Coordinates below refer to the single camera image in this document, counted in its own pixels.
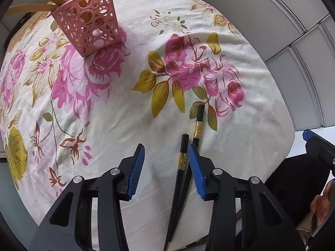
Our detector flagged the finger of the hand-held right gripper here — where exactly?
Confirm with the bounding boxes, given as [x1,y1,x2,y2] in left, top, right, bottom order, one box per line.
[302,129,335,172]

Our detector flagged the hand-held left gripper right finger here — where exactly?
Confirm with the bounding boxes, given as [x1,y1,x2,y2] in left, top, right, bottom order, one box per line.
[188,144,305,251]

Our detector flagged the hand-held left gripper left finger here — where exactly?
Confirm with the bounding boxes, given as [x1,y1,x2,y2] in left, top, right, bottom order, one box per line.
[30,143,145,251]

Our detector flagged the black chopstick with gold band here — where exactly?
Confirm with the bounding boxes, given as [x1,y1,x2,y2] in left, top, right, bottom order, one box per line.
[169,105,205,242]
[164,133,189,251]

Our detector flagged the pink perforated plastic basket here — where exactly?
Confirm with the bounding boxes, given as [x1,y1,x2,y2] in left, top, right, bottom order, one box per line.
[51,0,123,57]

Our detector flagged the person's right hand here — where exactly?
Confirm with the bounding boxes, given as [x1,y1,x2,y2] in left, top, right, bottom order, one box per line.
[310,188,332,228]

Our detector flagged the person's dark trousers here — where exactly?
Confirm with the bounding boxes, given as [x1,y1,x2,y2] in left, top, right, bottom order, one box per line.
[264,154,331,228]

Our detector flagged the white kitchen cabinets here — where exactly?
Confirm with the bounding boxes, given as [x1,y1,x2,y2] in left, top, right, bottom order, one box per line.
[180,0,335,130]

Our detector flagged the floral printed cloth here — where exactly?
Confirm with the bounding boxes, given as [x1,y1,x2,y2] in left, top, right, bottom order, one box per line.
[0,0,295,251]

